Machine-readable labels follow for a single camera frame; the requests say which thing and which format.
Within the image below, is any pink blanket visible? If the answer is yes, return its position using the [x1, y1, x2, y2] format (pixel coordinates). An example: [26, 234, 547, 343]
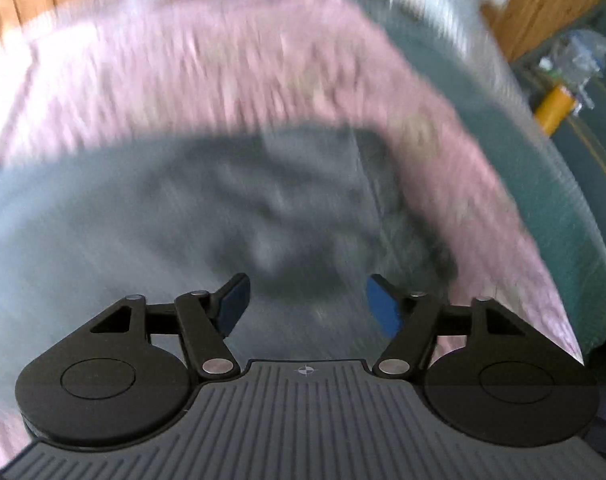
[0, 0, 586, 466]

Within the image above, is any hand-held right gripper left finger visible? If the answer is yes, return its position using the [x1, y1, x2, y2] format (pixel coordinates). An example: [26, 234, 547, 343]
[90, 273, 251, 379]

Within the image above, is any teal green cloth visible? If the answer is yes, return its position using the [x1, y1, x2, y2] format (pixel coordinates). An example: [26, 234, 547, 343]
[355, 0, 606, 361]

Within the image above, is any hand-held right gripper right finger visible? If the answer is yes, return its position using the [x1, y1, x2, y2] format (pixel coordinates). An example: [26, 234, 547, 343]
[366, 274, 525, 379]

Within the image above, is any yellow tube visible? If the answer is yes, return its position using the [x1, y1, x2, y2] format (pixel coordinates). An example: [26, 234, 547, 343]
[534, 86, 580, 136]

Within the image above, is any grey garment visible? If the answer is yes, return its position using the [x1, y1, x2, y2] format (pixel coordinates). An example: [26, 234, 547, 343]
[0, 126, 459, 413]

